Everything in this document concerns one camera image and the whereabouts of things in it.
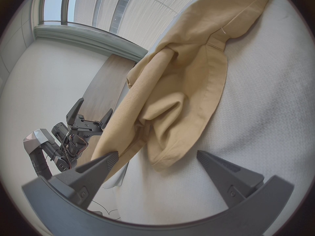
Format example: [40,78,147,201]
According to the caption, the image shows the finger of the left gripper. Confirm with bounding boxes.
[66,98,84,125]
[99,108,113,130]

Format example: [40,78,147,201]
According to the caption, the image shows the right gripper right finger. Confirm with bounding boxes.
[197,150,265,209]

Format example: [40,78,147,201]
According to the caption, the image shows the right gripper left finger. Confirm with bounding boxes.
[50,151,120,209]

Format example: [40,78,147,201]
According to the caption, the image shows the tan shorts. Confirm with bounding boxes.
[91,0,273,181]

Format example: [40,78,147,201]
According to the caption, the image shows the bed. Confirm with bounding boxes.
[74,0,314,224]

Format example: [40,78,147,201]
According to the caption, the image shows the pale grey garment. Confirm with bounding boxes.
[102,161,129,189]

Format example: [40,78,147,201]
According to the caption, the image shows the grey-green curtain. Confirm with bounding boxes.
[34,25,148,63]

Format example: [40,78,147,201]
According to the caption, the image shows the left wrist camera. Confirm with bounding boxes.
[51,122,69,139]

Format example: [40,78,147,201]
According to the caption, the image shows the black cable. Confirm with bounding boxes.
[90,200,121,217]

